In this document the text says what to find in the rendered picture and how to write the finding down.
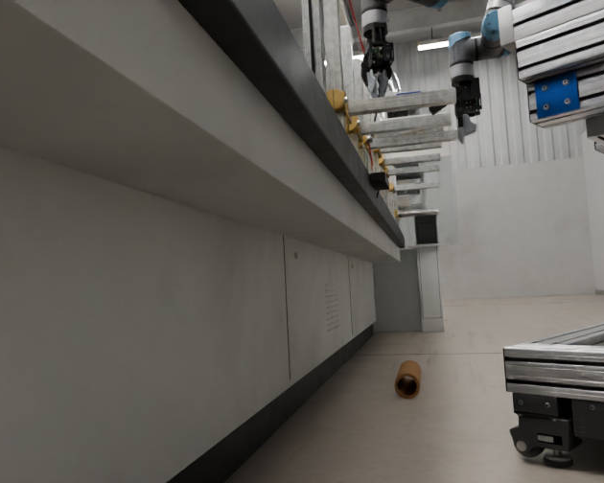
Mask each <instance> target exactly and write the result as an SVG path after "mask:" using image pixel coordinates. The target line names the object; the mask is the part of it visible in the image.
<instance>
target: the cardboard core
mask: <svg viewBox="0 0 604 483"><path fill-rule="evenodd" d="M405 377H411V378H413V379H407V378H405ZM420 380H421V368H420V366H419V364H418V363H417V362H415V361H413V360H407V361H404V362H403V363H402V364H401V366H400V369H399V372H398V375H397V378H396V380H395V390H396V392H397V394H398V395H399V396H400V397H402V398H405V399H411V398H414V397H415V396H416V395H417V394H418V393H419V390H420Z"/></svg>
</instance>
